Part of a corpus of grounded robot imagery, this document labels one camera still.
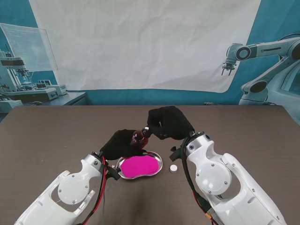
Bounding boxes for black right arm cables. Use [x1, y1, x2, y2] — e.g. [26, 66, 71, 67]
[179, 138, 218, 225]

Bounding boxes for white wrinkled backdrop sheet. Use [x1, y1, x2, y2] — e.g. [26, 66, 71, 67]
[28, 0, 262, 94]

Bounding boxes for red transparent sample bottle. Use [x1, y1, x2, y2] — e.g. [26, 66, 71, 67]
[130, 126, 152, 152]

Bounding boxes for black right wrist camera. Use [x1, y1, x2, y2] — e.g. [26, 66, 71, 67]
[170, 146, 183, 162]

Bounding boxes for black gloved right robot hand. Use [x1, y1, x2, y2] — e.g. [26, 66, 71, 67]
[146, 105, 195, 141]

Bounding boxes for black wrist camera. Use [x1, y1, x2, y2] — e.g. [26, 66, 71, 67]
[107, 166, 121, 181]
[170, 146, 183, 162]

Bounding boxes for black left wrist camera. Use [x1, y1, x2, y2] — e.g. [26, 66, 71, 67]
[107, 166, 121, 181]

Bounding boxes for magenta tray liner pad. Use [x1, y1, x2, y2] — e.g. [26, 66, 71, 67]
[120, 155, 159, 178]

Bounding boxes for blue lab print banner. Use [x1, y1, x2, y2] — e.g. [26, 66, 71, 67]
[0, 0, 300, 122]

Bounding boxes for steel kidney-shaped tray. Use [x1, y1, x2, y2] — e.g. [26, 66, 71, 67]
[116, 151, 164, 180]

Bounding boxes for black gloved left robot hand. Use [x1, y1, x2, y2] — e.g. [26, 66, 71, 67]
[99, 128, 149, 161]

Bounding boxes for red black left arm cables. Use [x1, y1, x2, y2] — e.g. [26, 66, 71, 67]
[82, 156, 111, 225]

